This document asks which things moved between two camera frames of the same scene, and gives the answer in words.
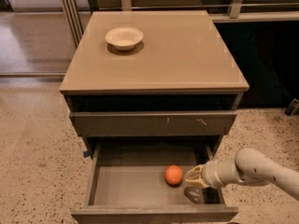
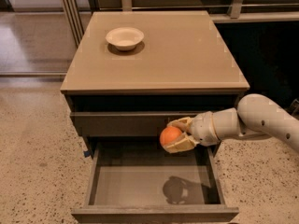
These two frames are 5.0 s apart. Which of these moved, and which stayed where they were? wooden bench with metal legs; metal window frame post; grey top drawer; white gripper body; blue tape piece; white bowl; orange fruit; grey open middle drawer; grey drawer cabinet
Moved: orange fruit; white gripper body
Stayed: grey top drawer; grey drawer cabinet; blue tape piece; wooden bench with metal legs; grey open middle drawer; white bowl; metal window frame post
